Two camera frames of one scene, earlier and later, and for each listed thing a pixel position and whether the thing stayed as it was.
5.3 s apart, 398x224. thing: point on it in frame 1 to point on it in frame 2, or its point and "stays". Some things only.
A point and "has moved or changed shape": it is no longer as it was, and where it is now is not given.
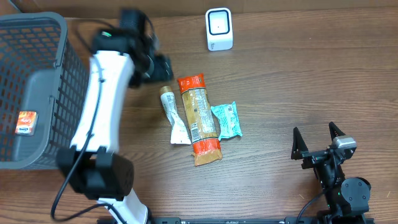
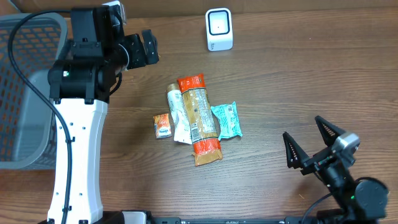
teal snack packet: x=228 y=119 stays
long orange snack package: x=201 y=119 stays
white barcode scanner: x=219 y=28 stays
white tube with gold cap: x=180 y=132 has moved or changed shape
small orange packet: x=27 y=123 to x=161 y=125
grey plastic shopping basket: x=43 y=70 stays
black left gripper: x=157 y=71 to x=134 y=58
